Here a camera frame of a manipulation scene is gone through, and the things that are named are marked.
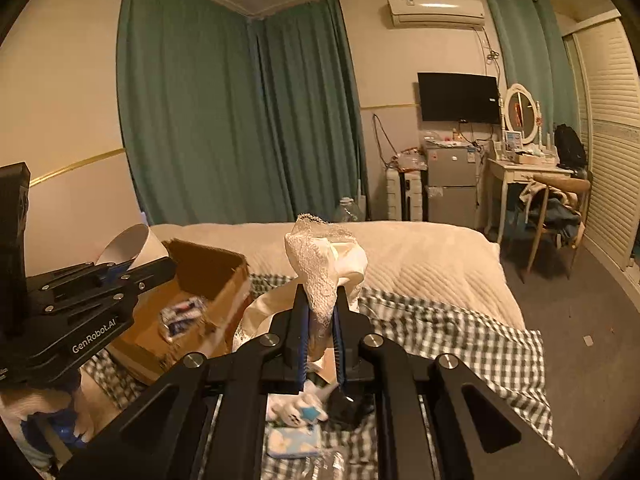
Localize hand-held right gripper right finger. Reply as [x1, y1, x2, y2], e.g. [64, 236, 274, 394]
[332, 284, 577, 480]

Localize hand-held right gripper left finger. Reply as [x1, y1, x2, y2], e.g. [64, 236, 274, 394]
[57, 284, 311, 480]

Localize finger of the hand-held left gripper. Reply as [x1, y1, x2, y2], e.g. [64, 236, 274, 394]
[27, 261, 113, 292]
[42, 256, 177, 317]

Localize white paper roll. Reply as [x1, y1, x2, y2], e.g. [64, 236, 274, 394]
[95, 224, 172, 281]

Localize brown cardboard box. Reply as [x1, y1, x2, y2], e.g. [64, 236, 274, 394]
[106, 237, 252, 387]

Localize white lace cloth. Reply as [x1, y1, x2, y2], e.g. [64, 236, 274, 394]
[284, 213, 372, 333]

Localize person's left hand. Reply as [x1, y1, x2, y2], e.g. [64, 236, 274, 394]
[0, 385, 95, 470]

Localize white lace garment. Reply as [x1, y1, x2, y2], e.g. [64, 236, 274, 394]
[232, 282, 363, 378]

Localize blue white snack packets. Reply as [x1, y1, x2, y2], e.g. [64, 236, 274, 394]
[159, 296, 210, 342]

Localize small black object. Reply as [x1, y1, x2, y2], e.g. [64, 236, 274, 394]
[329, 391, 375, 427]

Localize white plush toy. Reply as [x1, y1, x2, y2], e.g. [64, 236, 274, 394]
[266, 379, 332, 427]

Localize light blue tissue pack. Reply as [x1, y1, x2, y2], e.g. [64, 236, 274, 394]
[266, 422, 322, 459]

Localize cream blanket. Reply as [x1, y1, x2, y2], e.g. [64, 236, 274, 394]
[149, 220, 527, 332]

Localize clear plastic water bottle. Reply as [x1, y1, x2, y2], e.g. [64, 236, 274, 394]
[339, 197, 369, 224]

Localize green checked sheet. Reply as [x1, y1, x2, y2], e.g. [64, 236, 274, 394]
[80, 272, 582, 480]

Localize white suitcase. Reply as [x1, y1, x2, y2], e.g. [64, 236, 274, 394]
[385, 166, 426, 222]

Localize wide green curtain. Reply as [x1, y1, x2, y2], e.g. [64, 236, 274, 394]
[116, 0, 369, 227]

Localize small grey fridge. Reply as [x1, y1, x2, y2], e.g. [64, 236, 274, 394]
[423, 141, 484, 229]

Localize white dressing table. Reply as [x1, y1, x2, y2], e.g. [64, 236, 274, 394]
[484, 155, 574, 247]

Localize wooden chair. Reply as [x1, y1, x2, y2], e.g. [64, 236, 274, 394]
[518, 174, 594, 285]

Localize round white vanity mirror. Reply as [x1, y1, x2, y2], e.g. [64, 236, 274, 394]
[501, 83, 540, 147]

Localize black backpack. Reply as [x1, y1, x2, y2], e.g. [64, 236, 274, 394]
[553, 123, 588, 171]

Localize white louvred wardrobe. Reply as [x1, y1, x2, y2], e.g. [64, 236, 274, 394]
[561, 14, 640, 273]

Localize white air conditioner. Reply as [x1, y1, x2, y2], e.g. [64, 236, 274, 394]
[385, 0, 487, 30]

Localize narrow green curtain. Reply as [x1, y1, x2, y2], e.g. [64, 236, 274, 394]
[481, 0, 582, 137]

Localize black wall television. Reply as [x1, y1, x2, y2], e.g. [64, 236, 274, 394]
[417, 72, 501, 125]

